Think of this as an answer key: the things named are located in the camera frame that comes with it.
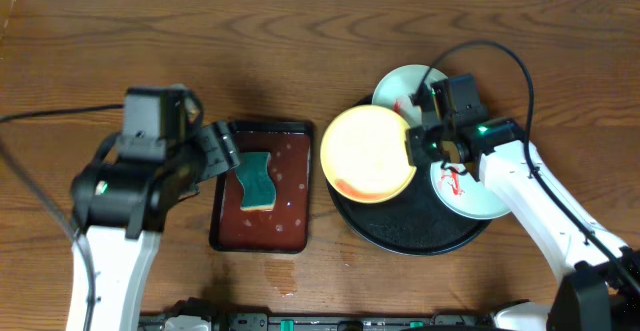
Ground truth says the black round serving tray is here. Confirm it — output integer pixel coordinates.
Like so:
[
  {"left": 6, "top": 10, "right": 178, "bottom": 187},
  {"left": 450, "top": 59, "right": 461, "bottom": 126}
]
[{"left": 327, "top": 168, "right": 490, "bottom": 256}]

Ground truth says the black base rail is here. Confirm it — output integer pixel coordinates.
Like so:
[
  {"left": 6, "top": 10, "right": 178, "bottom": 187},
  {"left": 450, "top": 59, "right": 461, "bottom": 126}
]
[{"left": 138, "top": 313, "right": 496, "bottom": 331}]

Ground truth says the yellow plate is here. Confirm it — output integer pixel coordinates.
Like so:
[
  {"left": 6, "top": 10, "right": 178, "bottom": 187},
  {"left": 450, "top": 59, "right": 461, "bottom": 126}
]
[{"left": 320, "top": 105, "right": 417, "bottom": 204}]

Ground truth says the green scouring sponge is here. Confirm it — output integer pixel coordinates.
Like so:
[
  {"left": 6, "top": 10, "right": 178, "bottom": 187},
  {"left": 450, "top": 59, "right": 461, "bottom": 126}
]
[{"left": 235, "top": 152, "right": 277, "bottom": 212}]

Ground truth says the light blue plate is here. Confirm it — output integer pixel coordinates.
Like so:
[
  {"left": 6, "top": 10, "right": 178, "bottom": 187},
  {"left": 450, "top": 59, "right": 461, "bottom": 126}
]
[
  {"left": 430, "top": 162, "right": 510, "bottom": 220},
  {"left": 371, "top": 64, "right": 447, "bottom": 130}
]

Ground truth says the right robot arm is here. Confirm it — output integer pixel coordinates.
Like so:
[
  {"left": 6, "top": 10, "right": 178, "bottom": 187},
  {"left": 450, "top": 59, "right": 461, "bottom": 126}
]
[{"left": 407, "top": 119, "right": 639, "bottom": 331}]

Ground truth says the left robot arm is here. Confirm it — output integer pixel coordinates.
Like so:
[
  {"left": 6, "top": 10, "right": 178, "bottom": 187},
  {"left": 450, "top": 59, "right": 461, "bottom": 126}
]
[{"left": 66, "top": 121, "right": 240, "bottom": 330}]

